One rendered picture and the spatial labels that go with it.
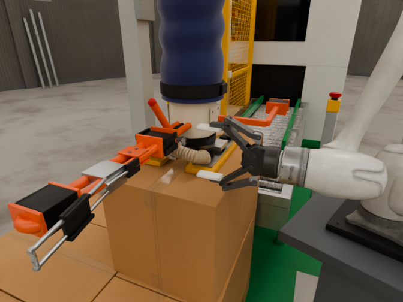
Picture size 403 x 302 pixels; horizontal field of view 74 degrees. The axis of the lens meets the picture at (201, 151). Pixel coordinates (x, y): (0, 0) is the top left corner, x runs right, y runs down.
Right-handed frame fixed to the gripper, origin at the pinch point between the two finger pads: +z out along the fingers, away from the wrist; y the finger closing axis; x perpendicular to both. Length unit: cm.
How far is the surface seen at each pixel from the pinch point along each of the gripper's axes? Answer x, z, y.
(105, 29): 704, 641, -50
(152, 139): -3.3, 12.8, -2.5
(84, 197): -31.9, 8.2, -2.8
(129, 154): -12.3, 13.7, -1.8
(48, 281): -18, 52, 52
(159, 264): -4.8, 13.4, 40.9
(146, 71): 135, 107, -1
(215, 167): 12.4, 0.4, 10.8
